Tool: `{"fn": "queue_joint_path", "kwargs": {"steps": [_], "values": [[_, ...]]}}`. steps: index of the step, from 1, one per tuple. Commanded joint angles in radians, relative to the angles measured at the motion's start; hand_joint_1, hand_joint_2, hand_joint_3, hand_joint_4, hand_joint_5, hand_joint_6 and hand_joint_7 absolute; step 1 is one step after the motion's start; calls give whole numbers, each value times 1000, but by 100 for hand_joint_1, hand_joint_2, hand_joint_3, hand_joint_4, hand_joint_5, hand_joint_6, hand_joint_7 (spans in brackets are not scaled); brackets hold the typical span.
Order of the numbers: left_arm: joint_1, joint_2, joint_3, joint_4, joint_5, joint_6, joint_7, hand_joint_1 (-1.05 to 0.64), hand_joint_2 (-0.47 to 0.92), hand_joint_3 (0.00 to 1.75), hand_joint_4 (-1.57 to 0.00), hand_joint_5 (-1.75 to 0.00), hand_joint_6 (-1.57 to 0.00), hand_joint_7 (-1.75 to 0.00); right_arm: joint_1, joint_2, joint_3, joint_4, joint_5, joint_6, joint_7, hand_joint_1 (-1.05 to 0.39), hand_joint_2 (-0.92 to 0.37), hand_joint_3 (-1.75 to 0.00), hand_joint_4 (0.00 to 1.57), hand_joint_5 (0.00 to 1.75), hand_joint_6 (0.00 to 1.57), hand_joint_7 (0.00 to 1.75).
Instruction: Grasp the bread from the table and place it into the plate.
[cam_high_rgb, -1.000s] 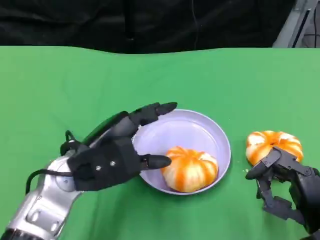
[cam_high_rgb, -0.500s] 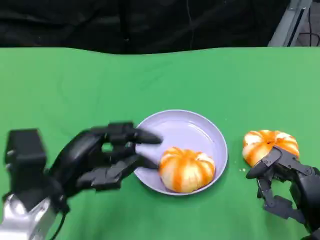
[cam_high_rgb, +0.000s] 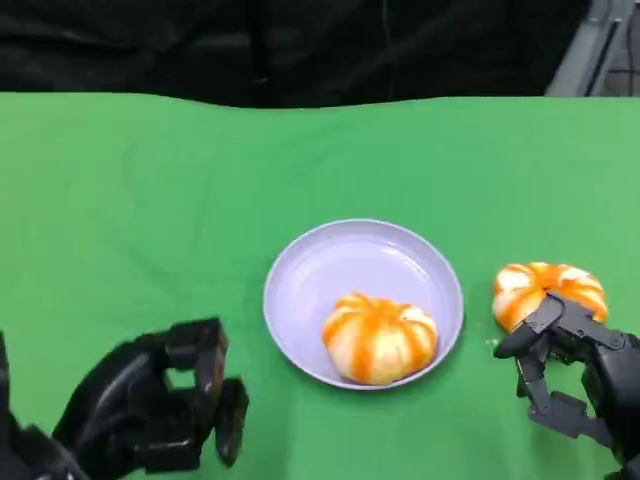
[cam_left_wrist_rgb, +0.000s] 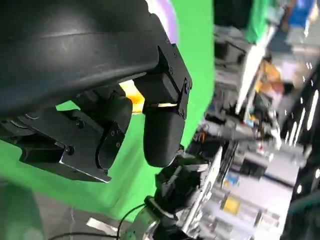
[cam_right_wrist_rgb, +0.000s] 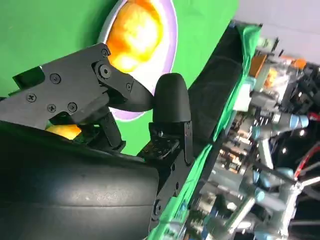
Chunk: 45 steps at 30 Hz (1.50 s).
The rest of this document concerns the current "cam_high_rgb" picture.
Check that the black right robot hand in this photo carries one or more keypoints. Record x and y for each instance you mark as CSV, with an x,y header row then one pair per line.
x,y
605,380

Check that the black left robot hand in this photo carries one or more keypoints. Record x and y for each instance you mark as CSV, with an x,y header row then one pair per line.
x,y
125,400

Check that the orange and white bread roll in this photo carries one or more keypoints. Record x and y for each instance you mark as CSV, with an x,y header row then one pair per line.
x,y
530,285
380,340

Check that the green table cloth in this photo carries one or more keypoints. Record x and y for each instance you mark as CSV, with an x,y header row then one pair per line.
x,y
150,200

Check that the lilac plate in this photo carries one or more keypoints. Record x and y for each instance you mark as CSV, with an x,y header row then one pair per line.
x,y
340,265

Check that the black backdrop cloth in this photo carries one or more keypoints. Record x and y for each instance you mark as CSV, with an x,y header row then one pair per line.
x,y
250,45

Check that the grey metal frame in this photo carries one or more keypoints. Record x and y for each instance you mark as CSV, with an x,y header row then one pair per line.
x,y
585,55

